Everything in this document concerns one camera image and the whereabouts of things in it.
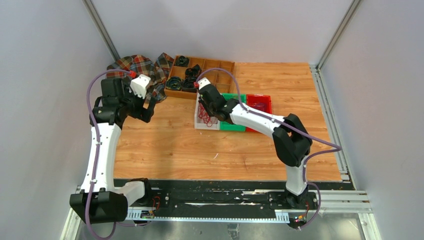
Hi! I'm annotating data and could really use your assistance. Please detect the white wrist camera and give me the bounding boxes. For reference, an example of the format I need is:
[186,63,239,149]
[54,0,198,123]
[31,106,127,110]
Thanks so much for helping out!
[130,74,151,99]
[194,77,211,90]

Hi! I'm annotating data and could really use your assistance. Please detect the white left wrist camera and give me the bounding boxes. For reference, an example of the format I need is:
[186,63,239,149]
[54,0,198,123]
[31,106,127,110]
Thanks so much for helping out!
[130,74,151,99]

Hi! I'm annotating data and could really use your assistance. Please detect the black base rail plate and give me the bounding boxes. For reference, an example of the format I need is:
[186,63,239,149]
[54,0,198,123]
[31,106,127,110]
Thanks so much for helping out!
[112,178,355,220]

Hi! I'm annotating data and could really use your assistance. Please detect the left aluminium frame post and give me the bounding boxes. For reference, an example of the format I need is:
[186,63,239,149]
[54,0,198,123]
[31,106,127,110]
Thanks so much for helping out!
[82,0,121,61]

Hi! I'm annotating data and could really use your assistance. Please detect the plaid cloth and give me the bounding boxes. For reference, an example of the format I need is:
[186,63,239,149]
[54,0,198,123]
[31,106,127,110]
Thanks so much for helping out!
[106,52,174,103]

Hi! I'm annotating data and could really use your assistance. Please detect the white slotted cable duct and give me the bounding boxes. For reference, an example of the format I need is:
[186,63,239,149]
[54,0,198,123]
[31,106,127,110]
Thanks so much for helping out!
[125,208,290,224]

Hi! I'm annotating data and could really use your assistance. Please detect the green plastic bin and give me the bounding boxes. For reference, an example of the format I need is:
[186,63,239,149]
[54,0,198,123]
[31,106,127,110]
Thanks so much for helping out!
[219,93,246,132]

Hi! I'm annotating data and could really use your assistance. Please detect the rolled dark floral cloth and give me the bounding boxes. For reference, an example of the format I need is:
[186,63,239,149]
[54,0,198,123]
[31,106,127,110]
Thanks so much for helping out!
[181,77,198,93]

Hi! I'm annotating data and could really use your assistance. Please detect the red plastic bin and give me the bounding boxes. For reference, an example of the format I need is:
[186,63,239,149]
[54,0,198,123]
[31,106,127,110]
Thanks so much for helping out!
[246,94,273,114]

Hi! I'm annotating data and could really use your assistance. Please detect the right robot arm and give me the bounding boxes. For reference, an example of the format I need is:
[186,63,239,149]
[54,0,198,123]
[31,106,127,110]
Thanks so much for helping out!
[197,78,312,209]

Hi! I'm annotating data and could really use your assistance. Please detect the rolled blue yellow floral cloth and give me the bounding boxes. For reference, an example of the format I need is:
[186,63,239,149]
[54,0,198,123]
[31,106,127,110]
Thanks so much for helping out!
[165,76,183,91]

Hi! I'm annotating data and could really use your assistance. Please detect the right aluminium frame post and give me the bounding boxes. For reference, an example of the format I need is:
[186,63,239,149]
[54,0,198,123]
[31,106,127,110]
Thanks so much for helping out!
[315,0,363,72]

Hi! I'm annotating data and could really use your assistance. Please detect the red cable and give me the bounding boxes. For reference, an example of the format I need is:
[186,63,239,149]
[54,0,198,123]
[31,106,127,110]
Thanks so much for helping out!
[198,102,215,128]

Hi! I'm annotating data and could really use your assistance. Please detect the white plastic bin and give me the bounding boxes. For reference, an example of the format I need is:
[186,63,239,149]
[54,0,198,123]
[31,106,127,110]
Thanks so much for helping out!
[194,94,220,131]

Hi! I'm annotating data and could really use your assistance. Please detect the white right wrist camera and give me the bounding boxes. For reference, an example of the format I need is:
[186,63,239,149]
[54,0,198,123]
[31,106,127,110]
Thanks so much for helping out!
[194,77,211,90]

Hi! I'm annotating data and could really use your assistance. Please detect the aluminium frame post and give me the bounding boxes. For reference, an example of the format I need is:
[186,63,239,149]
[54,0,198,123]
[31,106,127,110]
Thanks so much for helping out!
[82,0,121,61]
[315,0,363,72]

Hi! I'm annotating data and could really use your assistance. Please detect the rolled dark cloth middle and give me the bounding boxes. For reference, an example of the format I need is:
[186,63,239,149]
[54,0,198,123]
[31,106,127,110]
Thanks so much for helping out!
[184,64,202,79]

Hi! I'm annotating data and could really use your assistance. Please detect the wooden compartment tray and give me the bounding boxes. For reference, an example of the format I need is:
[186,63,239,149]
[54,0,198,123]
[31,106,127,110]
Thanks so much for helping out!
[164,55,235,100]

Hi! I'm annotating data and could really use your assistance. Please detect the rolled dark cloth top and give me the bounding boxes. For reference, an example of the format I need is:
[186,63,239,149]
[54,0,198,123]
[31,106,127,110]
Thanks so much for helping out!
[174,55,190,68]

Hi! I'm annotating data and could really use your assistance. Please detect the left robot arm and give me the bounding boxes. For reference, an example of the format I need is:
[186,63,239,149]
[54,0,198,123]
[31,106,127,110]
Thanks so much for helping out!
[69,74,157,224]

